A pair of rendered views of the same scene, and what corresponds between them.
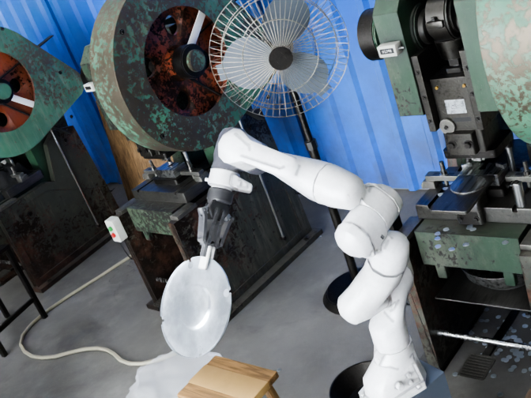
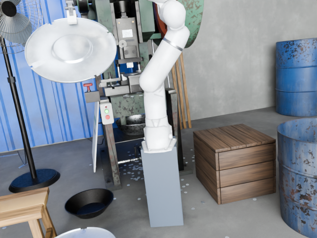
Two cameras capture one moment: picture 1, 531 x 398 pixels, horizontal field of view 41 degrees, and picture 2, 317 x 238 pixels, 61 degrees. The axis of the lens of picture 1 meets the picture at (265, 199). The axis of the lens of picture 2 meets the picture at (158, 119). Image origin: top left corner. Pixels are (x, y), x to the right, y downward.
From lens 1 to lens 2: 1.79 m
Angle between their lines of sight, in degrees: 58
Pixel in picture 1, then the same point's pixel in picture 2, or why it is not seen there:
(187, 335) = (71, 67)
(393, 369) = (165, 126)
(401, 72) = (104, 10)
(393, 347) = (164, 112)
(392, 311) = (160, 91)
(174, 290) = (38, 44)
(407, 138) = (29, 117)
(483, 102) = (145, 27)
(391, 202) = not seen: hidden behind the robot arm
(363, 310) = (161, 78)
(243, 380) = (22, 199)
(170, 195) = not seen: outside the picture
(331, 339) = not seen: hidden behind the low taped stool
